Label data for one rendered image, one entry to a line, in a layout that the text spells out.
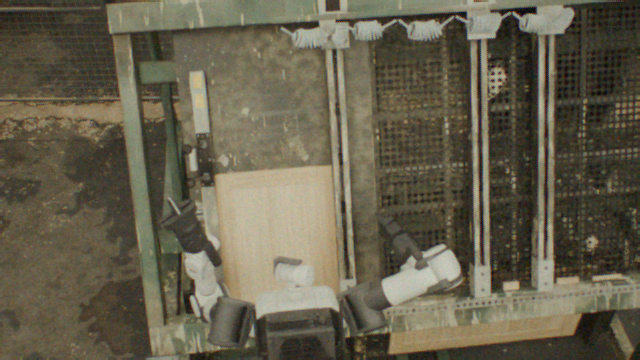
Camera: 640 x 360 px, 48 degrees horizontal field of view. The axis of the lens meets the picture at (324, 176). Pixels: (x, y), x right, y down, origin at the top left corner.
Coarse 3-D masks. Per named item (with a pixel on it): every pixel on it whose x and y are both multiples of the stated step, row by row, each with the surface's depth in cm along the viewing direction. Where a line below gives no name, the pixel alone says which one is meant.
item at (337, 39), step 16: (320, 0) 249; (336, 32) 241; (336, 48) 254; (336, 64) 261; (336, 80) 263; (336, 96) 264; (336, 112) 262; (336, 128) 264; (336, 144) 264; (336, 160) 265; (336, 176) 266; (336, 192) 268; (336, 208) 269; (336, 224) 272; (352, 224) 271; (352, 240) 272; (352, 256) 274; (352, 272) 275
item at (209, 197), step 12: (192, 72) 257; (192, 84) 257; (204, 84) 258; (192, 96) 258; (204, 96) 259; (204, 108) 260; (204, 120) 260; (204, 132) 261; (204, 192) 266; (204, 204) 267; (216, 204) 267; (204, 216) 268; (216, 216) 268; (216, 228) 269; (216, 276) 273
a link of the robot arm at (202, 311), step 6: (228, 294) 253; (192, 300) 251; (198, 300) 251; (210, 300) 247; (216, 300) 242; (198, 306) 249; (204, 306) 247; (210, 306) 238; (198, 312) 250; (204, 312) 245; (204, 318) 248
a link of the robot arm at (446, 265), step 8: (440, 256) 224; (448, 256) 225; (432, 264) 225; (440, 264) 224; (448, 264) 224; (456, 264) 227; (440, 272) 224; (448, 272) 223; (456, 272) 225; (448, 280) 223; (456, 280) 224
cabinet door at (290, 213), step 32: (224, 192) 269; (256, 192) 270; (288, 192) 272; (320, 192) 273; (224, 224) 271; (256, 224) 273; (288, 224) 274; (320, 224) 275; (224, 256) 274; (256, 256) 276; (288, 256) 277; (320, 256) 278; (256, 288) 278
